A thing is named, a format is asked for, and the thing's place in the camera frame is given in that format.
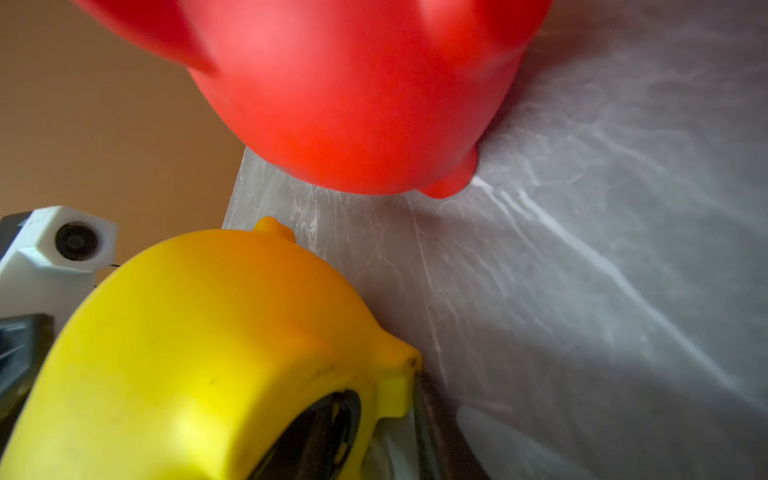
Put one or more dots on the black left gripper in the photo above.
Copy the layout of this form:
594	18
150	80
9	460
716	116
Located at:
25	343

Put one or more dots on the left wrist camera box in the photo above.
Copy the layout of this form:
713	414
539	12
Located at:
50	258

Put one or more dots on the red piggy bank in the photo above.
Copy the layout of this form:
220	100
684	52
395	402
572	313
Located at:
362	97

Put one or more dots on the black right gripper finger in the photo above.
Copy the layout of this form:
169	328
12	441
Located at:
443	452

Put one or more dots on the yellow piggy bank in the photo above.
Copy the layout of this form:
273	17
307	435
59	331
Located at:
219	354

